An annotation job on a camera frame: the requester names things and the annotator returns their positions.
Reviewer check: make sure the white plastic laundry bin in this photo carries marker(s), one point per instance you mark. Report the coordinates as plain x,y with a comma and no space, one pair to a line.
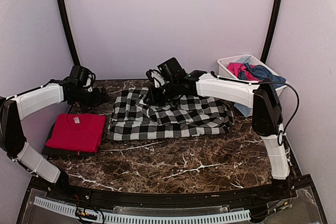
224,62

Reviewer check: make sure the blue garment in bin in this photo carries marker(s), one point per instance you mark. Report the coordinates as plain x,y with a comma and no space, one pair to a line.
257,73

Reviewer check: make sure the black front rail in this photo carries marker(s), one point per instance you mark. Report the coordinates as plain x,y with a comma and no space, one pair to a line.
250,197

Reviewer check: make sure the black frame post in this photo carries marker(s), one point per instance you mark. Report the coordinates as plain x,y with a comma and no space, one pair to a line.
271,30
68,32

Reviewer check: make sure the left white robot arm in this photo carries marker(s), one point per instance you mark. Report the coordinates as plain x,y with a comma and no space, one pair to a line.
17,108

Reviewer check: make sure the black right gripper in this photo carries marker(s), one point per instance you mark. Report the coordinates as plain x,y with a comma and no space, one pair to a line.
154,99

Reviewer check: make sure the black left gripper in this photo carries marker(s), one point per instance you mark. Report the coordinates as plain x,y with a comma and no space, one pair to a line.
98,100

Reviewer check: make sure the folded red t-shirt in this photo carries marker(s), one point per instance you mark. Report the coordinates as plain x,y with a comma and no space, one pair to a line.
85,119

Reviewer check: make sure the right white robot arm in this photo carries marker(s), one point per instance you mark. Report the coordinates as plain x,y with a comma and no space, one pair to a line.
261,97

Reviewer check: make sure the black white plaid shirt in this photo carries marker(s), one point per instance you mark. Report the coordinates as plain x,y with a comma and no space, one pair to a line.
186,116

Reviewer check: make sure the left black frame post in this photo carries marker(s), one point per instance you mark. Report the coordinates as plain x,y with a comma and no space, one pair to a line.
68,32

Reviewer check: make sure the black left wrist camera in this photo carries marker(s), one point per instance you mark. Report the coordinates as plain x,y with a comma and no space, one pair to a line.
79,75

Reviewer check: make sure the pink garment in bin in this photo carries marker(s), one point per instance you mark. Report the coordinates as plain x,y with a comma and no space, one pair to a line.
237,68

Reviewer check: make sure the white slotted cable duct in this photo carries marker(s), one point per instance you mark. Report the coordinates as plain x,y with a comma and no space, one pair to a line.
141,216

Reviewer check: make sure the right black frame post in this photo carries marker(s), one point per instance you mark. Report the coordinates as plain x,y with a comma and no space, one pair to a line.
271,30

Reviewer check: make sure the light blue cloth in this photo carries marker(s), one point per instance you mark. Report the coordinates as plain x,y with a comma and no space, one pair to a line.
244,110

